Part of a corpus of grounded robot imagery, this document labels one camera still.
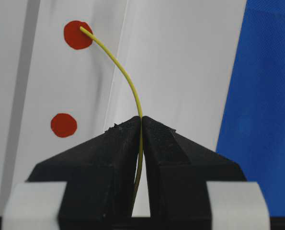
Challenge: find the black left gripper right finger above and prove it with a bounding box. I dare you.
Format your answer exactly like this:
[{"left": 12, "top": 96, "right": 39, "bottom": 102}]
[{"left": 142, "top": 116, "right": 246, "bottom": 230}]

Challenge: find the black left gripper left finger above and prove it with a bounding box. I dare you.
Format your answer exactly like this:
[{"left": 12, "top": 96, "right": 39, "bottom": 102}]
[{"left": 27, "top": 116, "right": 141, "bottom": 230}]

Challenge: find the yellow solder wire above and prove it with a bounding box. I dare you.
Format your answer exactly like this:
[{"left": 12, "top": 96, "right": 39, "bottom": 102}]
[{"left": 79, "top": 25, "right": 145, "bottom": 216}]

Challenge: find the middle red dot mark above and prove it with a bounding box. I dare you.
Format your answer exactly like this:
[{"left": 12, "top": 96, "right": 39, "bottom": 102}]
[{"left": 50, "top": 113, "right": 78, "bottom": 138}]

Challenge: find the red dot mark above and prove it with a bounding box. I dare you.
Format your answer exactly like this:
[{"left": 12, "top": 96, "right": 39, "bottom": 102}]
[
  {"left": 64, "top": 21, "right": 92, "bottom": 50},
  {"left": 50, "top": 113, "right": 78, "bottom": 138}
]

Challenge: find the left red dot mark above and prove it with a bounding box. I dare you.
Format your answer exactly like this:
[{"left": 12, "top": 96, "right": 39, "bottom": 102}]
[{"left": 64, "top": 21, "right": 92, "bottom": 50}]

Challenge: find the blue table cloth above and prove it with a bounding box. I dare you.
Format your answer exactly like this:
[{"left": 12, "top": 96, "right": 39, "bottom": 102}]
[{"left": 217, "top": 0, "right": 285, "bottom": 216}]

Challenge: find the large white foam board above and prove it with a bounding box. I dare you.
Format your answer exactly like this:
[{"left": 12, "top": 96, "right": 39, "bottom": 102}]
[{"left": 0, "top": 0, "right": 247, "bottom": 218}]

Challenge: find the small white raised plate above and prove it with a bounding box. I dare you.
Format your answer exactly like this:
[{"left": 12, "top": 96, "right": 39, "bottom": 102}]
[{"left": 0, "top": 0, "right": 127, "bottom": 214}]

